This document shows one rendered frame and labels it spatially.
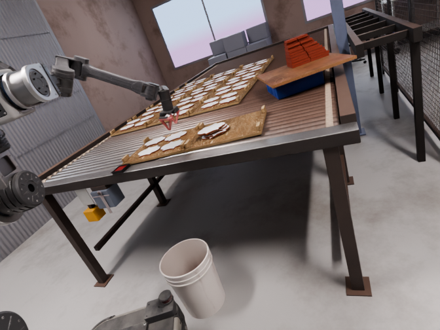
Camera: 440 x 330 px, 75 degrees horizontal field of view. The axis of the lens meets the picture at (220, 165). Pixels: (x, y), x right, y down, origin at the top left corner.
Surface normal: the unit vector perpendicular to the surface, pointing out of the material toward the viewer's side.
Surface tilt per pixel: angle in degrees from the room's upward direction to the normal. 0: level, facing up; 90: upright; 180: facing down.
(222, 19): 90
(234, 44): 90
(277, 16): 90
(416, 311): 0
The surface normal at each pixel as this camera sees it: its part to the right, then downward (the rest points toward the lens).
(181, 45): -0.25, 0.48
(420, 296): -0.33, -0.86
